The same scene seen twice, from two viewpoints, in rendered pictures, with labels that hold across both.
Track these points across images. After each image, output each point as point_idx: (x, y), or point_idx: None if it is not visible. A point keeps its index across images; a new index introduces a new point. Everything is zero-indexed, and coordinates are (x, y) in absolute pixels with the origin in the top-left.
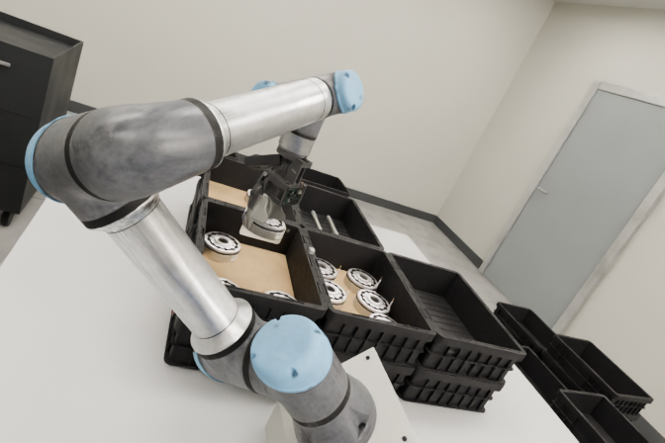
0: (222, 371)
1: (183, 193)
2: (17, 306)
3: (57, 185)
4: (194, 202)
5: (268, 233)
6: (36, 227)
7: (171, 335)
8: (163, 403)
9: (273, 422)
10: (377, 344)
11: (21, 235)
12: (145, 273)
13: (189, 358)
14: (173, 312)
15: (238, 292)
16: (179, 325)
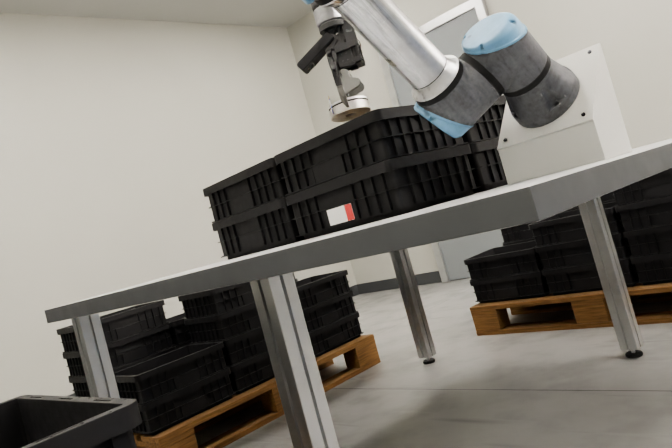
0: (467, 94)
1: (196, 268)
2: (255, 255)
3: None
4: (241, 216)
5: (364, 101)
6: (156, 281)
7: (379, 206)
8: (440, 204)
9: (512, 165)
10: (501, 119)
11: (158, 281)
12: (387, 20)
13: (412, 197)
14: (355, 213)
15: (404, 106)
16: (389, 161)
